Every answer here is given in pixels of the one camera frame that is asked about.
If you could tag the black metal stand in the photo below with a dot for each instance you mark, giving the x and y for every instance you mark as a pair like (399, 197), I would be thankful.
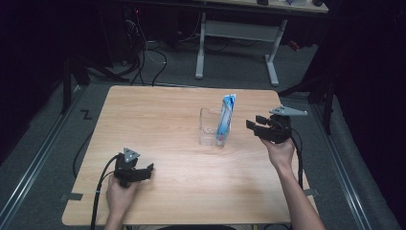
(319, 92)
(76, 73)

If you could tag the grey tape piece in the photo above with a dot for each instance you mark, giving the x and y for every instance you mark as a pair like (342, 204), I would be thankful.
(72, 196)
(311, 192)

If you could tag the metal floor rail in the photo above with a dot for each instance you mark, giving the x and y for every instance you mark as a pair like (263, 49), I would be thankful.
(28, 172)
(344, 172)

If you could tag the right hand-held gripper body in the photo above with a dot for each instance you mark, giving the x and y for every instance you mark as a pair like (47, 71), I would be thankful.
(277, 127)

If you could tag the clear plastic holder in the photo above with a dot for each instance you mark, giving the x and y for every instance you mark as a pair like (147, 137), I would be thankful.
(207, 127)

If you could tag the person's left hand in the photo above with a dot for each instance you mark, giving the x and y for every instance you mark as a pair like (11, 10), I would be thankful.
(118, 198)

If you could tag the desk with white metal frame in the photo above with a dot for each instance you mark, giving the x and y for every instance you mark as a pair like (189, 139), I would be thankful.
(239, 30)

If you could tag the small red object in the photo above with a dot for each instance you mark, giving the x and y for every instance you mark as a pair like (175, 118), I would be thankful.
(294, 45)

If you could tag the person's right hand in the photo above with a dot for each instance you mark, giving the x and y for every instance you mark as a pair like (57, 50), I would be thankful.
(281, 153)

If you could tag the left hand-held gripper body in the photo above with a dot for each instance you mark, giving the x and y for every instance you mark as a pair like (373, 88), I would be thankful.
(127, 167)

